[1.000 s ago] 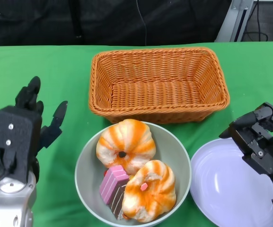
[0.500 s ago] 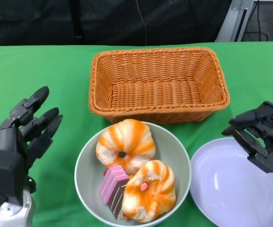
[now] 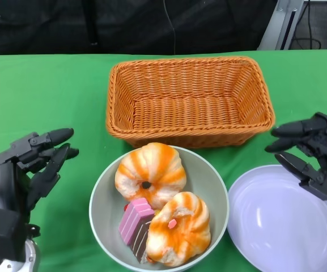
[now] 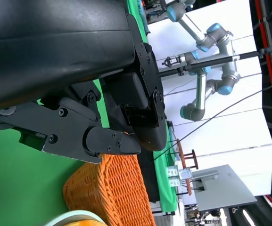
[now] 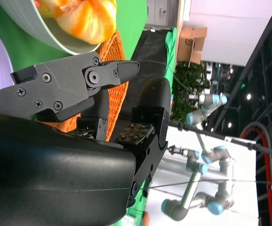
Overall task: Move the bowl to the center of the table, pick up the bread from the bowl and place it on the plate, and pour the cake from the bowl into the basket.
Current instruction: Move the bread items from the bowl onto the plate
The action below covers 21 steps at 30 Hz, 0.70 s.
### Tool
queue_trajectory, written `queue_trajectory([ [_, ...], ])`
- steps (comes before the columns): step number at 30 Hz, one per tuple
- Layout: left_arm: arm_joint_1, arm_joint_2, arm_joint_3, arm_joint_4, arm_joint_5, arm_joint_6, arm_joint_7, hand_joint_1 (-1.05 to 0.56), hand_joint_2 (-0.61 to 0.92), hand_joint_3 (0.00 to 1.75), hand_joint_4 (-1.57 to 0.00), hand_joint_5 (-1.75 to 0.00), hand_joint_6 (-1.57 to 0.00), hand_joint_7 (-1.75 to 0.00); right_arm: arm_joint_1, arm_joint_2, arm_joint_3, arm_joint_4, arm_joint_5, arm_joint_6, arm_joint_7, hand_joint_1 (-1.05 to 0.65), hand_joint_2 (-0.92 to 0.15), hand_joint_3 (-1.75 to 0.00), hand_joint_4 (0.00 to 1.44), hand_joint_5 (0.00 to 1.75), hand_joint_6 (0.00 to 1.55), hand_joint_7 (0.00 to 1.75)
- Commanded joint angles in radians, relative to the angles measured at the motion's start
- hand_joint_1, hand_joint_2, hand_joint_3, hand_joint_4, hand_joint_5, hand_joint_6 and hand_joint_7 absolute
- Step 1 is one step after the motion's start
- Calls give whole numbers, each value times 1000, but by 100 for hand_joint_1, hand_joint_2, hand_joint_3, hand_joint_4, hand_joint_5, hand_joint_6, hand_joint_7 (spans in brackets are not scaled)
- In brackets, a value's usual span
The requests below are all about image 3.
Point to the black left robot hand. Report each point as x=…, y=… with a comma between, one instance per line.
x=4, y=184

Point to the pale grey-green bowl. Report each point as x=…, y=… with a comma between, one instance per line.
x=106, y=198

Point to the orange swirl doughnut bread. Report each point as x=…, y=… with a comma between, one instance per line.
x=157, y=164

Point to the orange swirl bread pink piece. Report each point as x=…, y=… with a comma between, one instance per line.
x=186, y=232

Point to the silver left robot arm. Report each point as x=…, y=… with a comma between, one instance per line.
x=31, y=255

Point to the white round plate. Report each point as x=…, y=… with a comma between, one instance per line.
x=271, y=226

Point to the pink striped chocolate cake slice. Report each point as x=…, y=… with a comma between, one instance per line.
x=135, y=218

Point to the orange wicker basket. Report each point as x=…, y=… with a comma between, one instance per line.
x=186, y=113

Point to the black curtain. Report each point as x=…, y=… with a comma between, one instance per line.
x=67, y=22

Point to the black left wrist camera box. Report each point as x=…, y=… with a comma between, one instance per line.
x=1, y=229

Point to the grey aluminium frame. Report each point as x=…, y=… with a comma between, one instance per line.
x=282, y=25

